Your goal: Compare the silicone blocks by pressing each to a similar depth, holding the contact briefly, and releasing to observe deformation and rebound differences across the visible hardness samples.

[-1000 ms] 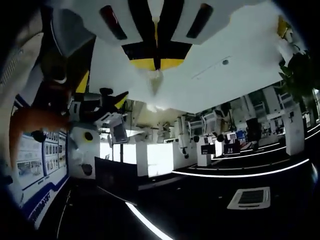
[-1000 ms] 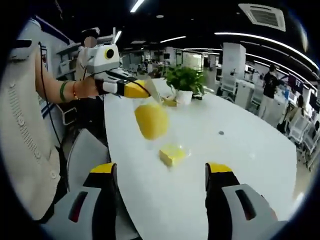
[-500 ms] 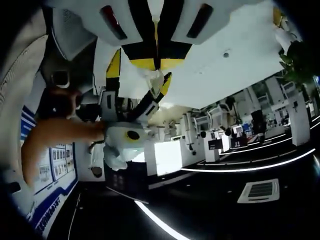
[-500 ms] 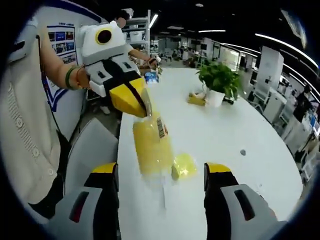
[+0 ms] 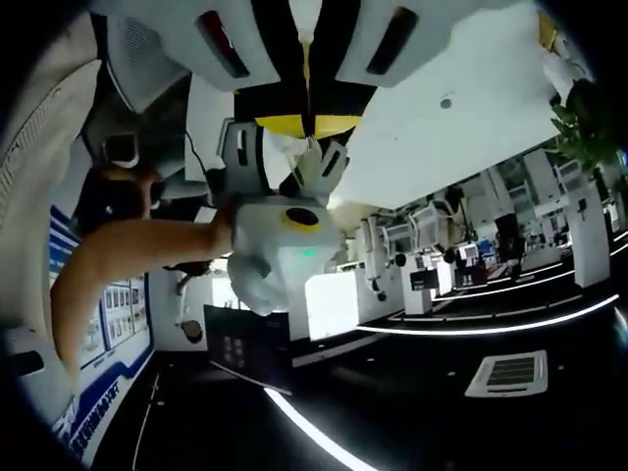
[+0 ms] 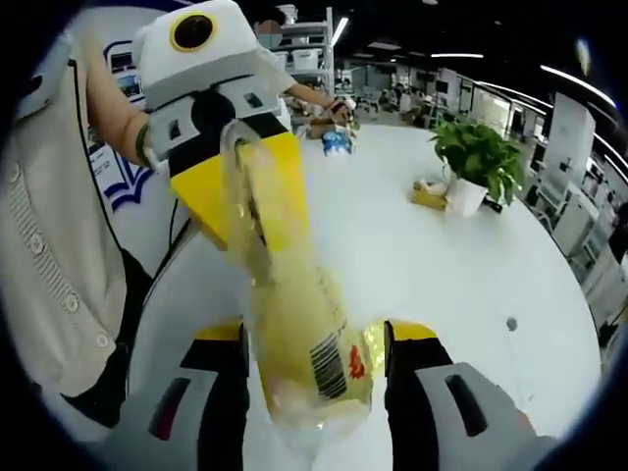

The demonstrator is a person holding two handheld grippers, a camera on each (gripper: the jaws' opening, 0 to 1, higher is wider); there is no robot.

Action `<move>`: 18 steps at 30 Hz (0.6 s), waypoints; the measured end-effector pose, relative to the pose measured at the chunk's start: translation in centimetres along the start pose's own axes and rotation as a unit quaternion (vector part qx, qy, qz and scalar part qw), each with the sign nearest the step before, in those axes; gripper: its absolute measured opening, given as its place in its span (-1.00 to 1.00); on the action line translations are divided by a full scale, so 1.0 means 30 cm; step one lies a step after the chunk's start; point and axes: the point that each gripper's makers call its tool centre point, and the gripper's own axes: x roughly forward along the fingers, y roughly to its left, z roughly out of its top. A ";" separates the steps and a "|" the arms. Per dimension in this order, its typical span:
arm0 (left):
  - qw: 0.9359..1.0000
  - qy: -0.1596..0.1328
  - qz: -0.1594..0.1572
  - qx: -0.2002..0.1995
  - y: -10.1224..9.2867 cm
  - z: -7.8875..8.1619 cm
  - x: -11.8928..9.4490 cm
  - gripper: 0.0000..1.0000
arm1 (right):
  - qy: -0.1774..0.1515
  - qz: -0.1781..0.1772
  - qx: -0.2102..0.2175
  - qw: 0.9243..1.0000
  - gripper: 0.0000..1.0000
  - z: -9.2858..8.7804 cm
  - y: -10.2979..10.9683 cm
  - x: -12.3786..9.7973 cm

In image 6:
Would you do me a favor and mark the metal storage shelf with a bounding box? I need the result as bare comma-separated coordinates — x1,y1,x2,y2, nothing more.
274,4,338,97

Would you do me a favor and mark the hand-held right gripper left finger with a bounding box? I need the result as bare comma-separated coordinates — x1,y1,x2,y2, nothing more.
105,321,252,471

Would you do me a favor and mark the yellow tissue box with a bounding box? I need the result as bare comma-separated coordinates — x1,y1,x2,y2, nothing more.
410,179,453,212

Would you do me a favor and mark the yellow rectangular silicone block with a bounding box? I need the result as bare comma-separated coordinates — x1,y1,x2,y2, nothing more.
219,121,389,431

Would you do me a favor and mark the green bracelet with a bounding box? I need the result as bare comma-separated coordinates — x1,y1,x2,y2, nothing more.
135,121,152,167

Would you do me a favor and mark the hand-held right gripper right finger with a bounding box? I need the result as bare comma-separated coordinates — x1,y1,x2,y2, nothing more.
382,319,541,471

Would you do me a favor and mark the person in beige cardigan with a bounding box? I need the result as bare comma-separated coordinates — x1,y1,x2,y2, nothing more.
0,24,130,399

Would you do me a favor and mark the green potted plant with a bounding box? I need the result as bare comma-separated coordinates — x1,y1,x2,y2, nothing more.
428,120,527,218

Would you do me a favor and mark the ceiling light strip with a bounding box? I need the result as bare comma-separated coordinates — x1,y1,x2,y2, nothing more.
539,63,617,107

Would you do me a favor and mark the grey worn device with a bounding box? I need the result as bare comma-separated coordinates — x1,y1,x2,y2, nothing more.
17,36,75,119

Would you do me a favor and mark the blue white packet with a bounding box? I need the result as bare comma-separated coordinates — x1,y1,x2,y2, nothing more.
321,130,358,157

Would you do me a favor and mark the brown cardboard box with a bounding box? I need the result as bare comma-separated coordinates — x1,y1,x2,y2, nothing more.
304,116,344,139

